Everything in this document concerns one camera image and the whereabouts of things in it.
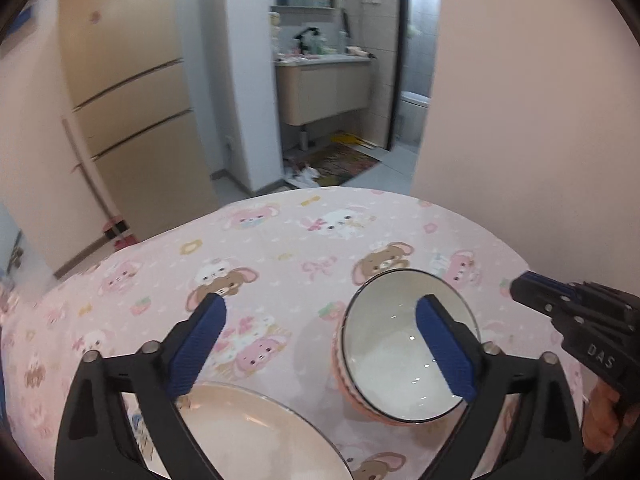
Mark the person's right hand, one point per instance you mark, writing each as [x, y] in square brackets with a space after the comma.
[597, 420]

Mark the white dark-rimmed bowl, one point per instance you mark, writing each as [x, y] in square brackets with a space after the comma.
[390, 340]

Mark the beige vanity cabinet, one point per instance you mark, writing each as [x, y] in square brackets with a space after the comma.
[322, 90]

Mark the colourful floor mat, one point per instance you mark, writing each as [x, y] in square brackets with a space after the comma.
[345, 160]

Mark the beige refrigerator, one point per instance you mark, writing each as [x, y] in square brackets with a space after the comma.
[125, 85]

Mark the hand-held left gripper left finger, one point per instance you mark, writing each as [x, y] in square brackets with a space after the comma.
[197, 345]

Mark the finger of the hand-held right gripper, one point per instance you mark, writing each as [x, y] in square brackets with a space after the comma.
[537, 295]
[590, 297]

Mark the pink cartoon printed tablecloth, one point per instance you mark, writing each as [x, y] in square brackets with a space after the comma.
[280, 270]

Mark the black faucet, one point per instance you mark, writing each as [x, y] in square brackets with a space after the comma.
[305, 40]

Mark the white cartoon print plate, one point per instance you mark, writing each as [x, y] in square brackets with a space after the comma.
[240, 425]

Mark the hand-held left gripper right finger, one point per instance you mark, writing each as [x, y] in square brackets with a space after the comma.
[445, 350]

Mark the white crumpled bag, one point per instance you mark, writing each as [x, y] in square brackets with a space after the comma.
[302, 175]

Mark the white hair dryer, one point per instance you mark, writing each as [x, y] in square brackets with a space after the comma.
[360, 51]

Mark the pink fridge magnet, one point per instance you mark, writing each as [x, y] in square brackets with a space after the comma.
[95, 16]

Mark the grey electrical panel box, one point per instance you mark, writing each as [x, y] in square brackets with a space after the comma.
[22, 22]

